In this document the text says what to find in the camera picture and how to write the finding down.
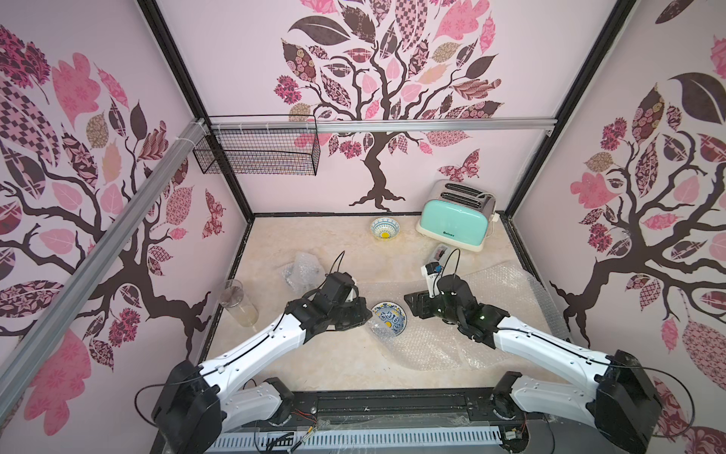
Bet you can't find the black corner frame post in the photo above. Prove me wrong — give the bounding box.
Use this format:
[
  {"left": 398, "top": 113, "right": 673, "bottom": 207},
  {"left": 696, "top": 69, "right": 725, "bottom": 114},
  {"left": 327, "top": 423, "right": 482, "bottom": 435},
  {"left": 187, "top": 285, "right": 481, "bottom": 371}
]
[{"left": 137, "top": 0, "right": 255, "bottom": 225}]

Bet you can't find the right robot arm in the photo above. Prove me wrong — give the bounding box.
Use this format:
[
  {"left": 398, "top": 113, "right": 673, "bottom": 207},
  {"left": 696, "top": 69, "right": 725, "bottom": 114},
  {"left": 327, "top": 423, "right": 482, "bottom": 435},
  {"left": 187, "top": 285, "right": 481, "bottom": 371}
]
[{"left": 404, "top": 274, "right": 663, "bottom": 453}]

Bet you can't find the white slotted cable duct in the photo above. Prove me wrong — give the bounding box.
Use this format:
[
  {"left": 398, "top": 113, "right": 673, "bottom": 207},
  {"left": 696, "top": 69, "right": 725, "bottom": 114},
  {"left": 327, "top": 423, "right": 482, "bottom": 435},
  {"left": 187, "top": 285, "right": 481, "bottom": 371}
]
[{"left": 207, "top": 427, "right": 503, "bottom": 453}]

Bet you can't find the aluminium rail back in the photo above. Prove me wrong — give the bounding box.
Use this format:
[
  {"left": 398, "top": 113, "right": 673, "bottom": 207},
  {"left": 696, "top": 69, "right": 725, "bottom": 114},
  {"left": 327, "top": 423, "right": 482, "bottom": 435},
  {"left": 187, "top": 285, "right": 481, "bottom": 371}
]
[{"left": 212, "top": 117, "right": 557, "bottom": 134}]

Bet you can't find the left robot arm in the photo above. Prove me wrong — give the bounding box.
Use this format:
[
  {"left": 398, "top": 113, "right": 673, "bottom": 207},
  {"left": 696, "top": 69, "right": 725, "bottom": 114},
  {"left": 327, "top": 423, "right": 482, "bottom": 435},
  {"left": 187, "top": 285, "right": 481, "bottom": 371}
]
[{"left": 151, "top": 295, "right": 372, "bottom": 453}]

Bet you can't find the grey tape dispenser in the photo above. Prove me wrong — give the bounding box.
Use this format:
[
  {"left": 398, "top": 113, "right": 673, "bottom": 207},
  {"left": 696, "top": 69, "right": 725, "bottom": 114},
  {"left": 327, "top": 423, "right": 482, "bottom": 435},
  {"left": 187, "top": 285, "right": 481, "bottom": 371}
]
[{"left": 427, "top": 243, "right": 453, "bottom": 265}]

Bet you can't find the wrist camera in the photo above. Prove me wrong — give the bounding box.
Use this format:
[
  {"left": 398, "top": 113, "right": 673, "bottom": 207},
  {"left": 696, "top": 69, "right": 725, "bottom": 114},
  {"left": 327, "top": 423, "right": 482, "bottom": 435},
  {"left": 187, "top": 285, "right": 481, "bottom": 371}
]
[
  {"left": 421, "top": 261, "right": 444, "bottom": 298},
  {"left": 313, "top": 272, "right": 355, "bottom": 313}
]

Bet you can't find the black wire basket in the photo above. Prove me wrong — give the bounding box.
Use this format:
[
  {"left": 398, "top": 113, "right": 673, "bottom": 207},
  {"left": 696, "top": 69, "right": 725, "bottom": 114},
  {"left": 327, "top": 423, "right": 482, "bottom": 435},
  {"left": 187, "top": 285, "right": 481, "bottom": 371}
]
[{"left": 194, "top": 113, "right": 321, "bottom": 176}]

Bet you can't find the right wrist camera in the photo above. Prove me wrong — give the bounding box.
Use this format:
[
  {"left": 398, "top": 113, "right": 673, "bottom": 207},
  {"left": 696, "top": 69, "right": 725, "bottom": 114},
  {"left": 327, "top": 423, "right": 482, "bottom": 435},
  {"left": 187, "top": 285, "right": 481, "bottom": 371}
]
[{"left": 421, "top": 261, "right": 444, "bottom": 298}]

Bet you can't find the clear drinking glass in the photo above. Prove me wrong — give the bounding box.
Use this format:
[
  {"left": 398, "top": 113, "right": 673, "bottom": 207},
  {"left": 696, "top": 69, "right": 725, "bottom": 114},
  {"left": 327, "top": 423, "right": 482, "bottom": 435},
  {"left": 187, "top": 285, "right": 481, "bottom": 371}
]
[{"left": 217, "top": 279, "right": 259, "bottom": 327}]

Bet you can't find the aluminium rail left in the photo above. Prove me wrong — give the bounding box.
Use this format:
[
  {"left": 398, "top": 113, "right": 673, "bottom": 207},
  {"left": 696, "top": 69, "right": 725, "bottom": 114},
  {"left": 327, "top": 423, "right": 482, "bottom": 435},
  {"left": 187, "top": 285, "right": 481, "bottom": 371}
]
[{"left": 1, "top": 119, "right": 206, "bottom": 420}]

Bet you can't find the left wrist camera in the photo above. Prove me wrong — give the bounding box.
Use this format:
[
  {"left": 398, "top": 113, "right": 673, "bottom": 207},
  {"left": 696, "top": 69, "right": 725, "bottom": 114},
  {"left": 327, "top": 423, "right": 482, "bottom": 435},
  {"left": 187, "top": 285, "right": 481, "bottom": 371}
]
[{"left": 313, "top": 272, "right": 355, "bottom": 313}]

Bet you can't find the mint green toaster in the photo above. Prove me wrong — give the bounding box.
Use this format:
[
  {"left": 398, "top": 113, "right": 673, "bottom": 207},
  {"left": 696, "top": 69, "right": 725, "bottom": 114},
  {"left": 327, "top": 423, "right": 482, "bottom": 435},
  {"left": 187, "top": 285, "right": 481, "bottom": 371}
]
[{"left": 416, "top": 180, "right": 496, "bottom": 253}]

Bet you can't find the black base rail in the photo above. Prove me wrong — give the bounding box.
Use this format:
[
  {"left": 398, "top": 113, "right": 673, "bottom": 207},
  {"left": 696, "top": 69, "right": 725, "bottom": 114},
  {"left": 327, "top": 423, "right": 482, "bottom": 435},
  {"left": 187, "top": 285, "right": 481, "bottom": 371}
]
[{"left": 243, "top": 385, "right": 529, "bottom": 427}]

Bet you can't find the blue yellow patterned bowl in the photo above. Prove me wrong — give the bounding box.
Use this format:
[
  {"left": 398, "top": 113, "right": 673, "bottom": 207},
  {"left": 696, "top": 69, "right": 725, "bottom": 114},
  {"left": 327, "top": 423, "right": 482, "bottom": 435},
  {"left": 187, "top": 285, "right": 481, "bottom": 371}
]
[{"left": 370, "top": 302, "right": 408, "bottom": 338}]

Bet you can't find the yellow dotted ceramic bowl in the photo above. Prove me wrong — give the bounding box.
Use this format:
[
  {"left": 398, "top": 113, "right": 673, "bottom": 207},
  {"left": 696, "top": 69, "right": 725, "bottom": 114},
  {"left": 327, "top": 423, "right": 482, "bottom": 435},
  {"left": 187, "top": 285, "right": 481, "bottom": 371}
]
[{"left": 370, "top": 217, "right": 401, "bottom": 240}]

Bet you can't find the aluminium rail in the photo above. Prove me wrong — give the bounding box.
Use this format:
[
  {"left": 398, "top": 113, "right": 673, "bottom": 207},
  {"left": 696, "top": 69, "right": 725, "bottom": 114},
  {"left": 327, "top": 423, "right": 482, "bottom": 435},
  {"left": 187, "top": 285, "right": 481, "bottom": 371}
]
[
  {"left": 212, "top": 117, "right": 557, "bottom": 134},
  {"left": 1, "top": 119, "right": 206, "bottom": 420}
]

